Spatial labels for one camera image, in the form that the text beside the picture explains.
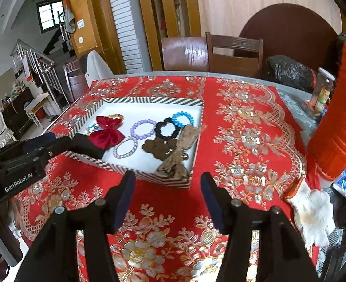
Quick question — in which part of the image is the black velvet pouch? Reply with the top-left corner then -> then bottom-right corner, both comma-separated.
69,133 -> 105,159

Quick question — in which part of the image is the colourful plastic bracelet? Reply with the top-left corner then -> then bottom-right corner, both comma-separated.
84,123 -> 104,136

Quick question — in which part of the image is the red satin bow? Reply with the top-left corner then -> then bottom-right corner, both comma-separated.
89,115 -> 125,150

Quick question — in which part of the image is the purple bead bracelet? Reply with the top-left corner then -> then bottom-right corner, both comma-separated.
130,118 -> 158,141

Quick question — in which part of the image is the black bead bracelet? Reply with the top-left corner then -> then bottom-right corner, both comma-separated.
154,117 -> 182,140

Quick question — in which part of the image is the brown flower scrunchie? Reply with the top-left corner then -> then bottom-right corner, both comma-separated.
142,137 -> 177,161

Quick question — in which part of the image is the leopard print bow clip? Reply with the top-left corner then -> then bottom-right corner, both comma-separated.
156,125 -> 206,180

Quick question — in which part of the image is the blue bead bracelet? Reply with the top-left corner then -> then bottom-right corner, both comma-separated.
171,111 -> 195,129

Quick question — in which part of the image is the small white side table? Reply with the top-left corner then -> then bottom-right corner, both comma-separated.
24,92 -> 49,129

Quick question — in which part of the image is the white jacket on chair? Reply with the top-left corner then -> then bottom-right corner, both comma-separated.
79,50 -> 114,87

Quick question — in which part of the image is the metal stair railing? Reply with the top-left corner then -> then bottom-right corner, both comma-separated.
10,8 -> 75,109

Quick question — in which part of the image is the striped white tray box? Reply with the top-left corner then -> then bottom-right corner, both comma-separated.
65,97 -> 204,188

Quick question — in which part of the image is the red floral tablecloth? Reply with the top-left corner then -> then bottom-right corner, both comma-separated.
14,75 -> 321,282

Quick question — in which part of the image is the stack of red cups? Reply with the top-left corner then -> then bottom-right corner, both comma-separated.
307,42 -> 346,181

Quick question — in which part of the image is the window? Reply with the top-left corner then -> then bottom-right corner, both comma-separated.
36,0 -> 64,33

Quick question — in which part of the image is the clear jar with label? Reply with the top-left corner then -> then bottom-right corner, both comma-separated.
308,67 -> 335,116

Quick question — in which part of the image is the wooden chair behind table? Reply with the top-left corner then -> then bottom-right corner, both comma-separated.
205,32 -> 263,78

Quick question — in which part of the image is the black plastic bag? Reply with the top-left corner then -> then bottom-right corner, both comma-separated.
265,55 -> 316,93

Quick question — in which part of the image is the round dark wooden tabletop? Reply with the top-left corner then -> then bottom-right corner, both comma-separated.
239,3 -> 338,72

